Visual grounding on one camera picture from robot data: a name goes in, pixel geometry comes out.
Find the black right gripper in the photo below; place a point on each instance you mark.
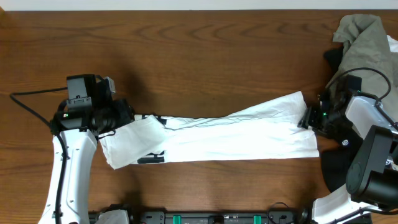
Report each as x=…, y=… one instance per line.
x=309, y=118

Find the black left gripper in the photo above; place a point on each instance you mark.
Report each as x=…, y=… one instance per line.
x=123, y=109

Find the white t-shirt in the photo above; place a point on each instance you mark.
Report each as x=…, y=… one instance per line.
x=265, y=131

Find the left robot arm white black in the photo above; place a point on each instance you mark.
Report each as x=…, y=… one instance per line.
x=77, y=125

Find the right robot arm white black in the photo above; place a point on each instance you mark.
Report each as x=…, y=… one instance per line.
x=359, y=176

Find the black garment with logo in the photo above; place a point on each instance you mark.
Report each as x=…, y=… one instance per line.
x=335, y=163

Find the grey khaki garment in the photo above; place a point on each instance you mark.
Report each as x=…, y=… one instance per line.
x=365, y=44

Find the white garment in pile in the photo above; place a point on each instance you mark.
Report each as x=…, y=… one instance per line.
x=393, y=44

